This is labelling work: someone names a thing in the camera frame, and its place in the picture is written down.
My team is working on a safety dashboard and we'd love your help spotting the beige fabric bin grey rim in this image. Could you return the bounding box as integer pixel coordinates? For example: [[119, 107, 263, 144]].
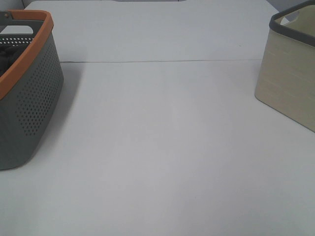
[[254, 0, 315, 131]]

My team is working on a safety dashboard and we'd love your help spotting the grey perforated basket orange rim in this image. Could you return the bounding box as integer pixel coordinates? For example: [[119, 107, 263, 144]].
[[0, 10, 64, 170]]

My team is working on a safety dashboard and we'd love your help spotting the dark grey towel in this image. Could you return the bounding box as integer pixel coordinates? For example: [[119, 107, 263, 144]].
[[0, 45, 19, 76]]

